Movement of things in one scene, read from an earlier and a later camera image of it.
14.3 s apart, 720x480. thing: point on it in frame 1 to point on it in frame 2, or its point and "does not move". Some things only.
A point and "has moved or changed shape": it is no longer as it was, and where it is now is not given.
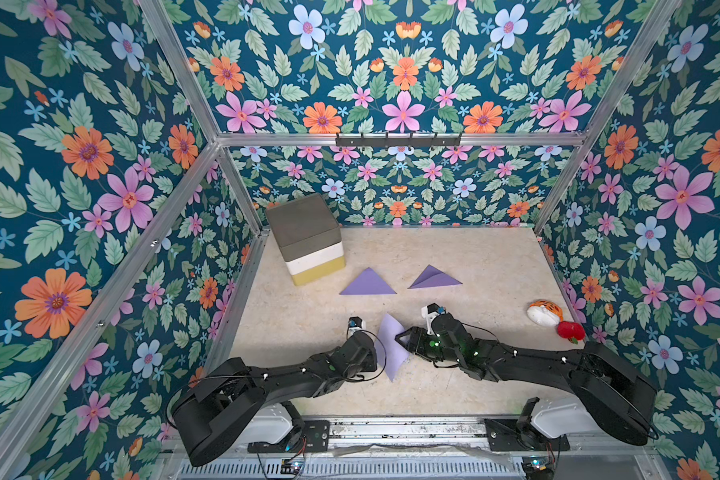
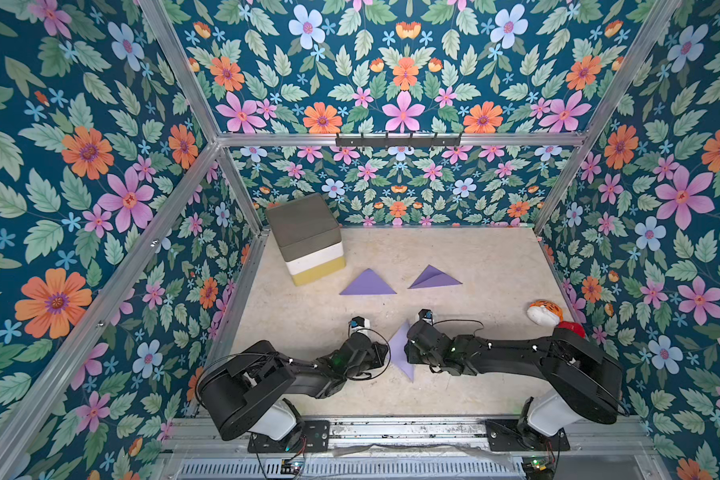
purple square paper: (432, 277) does not move
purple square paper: (368, 283) does not move
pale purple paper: (390, 351) has moved or changed shape
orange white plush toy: (545, 313) does not move
